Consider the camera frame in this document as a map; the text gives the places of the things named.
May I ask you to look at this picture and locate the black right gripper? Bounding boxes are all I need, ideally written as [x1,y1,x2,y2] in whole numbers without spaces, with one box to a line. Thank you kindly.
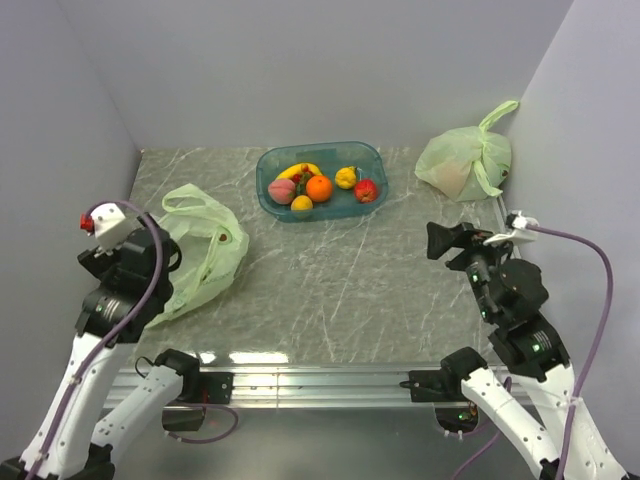
[425,218,518,320]

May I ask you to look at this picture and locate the green plastic bag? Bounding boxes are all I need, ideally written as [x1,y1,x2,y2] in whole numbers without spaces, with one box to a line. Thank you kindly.
[148,183,249,328]
[414,100,519,202]

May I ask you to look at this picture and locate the red apple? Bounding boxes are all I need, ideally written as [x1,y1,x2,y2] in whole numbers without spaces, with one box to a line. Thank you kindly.
[353,178,378,204]

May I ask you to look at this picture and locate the yellow lemon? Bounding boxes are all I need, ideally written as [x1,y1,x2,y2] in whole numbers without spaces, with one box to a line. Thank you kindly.
[334,166,358,190]

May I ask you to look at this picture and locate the orange fruit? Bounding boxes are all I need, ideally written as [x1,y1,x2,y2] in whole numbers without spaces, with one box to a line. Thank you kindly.
[305,175,333,203]

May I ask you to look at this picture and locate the orange yellow mango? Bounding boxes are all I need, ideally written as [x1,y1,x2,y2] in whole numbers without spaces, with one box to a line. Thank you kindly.
[290,195,314,212]

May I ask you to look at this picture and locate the yellow banana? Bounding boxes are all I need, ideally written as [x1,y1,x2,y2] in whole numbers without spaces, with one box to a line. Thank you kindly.
[276,162,323,180]

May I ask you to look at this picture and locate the red peach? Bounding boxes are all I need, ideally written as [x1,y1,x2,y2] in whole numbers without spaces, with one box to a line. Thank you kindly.
[268,178,297,205]

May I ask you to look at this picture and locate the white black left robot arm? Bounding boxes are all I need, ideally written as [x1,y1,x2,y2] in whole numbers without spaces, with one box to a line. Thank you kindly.
[1,228,202,479]

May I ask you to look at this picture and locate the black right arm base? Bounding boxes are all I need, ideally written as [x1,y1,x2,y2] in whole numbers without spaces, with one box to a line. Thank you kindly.
[400,370,479,436]

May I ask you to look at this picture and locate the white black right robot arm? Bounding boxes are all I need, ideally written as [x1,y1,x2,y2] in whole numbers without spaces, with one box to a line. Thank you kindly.
[427,214,633,479]

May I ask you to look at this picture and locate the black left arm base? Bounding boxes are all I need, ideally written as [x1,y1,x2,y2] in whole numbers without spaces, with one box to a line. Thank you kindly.
[162,371,234,433]

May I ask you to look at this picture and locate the tied green plastic bag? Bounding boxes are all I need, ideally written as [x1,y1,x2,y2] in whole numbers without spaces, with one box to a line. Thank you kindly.
[414,100,519,202]

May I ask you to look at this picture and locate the teal transparent plastic basin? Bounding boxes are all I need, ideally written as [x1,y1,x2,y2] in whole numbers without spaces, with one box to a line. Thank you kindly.
[256,141,389,223]

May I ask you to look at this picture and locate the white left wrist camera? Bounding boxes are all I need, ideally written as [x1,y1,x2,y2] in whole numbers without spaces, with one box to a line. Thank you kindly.
[80,203,133,257]

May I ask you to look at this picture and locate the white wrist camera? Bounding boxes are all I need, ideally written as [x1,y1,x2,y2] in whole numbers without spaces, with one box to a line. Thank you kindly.
[80,203,133,257]
[483,210,539,246]

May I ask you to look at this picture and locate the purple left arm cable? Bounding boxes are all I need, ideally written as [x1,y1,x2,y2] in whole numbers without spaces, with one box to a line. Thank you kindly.
[24,200,239,480]

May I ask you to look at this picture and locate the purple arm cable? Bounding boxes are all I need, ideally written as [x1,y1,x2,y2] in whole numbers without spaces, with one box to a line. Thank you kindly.
[452,224,615,480]
[24,200,239,480]

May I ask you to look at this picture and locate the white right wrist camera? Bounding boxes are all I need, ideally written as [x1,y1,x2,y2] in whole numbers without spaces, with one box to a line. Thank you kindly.
[483,210,539,246]

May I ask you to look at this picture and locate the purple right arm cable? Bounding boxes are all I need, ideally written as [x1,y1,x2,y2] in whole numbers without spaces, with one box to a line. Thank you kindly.
[452,224,615,480]

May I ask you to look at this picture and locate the aluminium mounting rail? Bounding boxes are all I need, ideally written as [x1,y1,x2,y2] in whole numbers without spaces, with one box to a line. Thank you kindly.
[200,363,439,409]

